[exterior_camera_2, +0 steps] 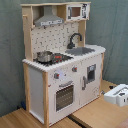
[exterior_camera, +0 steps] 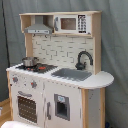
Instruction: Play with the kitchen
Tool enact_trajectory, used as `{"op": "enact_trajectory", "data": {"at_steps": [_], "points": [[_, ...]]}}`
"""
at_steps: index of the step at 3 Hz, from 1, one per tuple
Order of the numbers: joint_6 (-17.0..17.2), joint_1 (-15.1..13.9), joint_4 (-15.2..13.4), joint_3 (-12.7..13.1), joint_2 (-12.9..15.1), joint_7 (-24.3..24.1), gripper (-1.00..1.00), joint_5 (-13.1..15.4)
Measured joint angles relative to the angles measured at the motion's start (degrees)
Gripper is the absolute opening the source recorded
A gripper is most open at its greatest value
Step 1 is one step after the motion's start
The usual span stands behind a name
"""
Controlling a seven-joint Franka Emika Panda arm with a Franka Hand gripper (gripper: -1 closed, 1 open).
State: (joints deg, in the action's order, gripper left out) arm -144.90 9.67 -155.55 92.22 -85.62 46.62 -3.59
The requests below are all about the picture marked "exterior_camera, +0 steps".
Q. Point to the white toy microwave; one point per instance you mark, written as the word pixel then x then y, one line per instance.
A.
pixel 74 24

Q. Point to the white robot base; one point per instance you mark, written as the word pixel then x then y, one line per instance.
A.
pixel 15 124

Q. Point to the wooden toy kitchen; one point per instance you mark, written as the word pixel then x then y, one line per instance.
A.
pixel 61 50

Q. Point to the grey toy sink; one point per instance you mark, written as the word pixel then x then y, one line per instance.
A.
pixel 72 74

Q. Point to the black toy faucet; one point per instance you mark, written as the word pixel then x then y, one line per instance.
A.
pixel 81 66

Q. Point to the black toy stovetop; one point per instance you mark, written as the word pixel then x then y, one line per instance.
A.
pixel 39 68

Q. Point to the silver toy pot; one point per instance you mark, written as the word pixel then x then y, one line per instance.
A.
pixel 30 61

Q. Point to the right red stove knob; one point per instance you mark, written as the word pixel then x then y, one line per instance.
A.
pixel 33 84

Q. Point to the red stove knob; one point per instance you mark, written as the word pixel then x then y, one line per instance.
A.
pixel 15 79
pixel 33 84

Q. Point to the white cabinet door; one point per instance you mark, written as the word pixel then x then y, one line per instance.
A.
pixel 63 105

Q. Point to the grey range hood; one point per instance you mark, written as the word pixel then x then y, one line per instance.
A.
pixel 38 27

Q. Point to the left red stove knob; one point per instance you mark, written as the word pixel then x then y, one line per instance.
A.
pixel 15 79

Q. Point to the toy oven door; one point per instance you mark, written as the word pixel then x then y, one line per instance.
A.
pixel 27 106

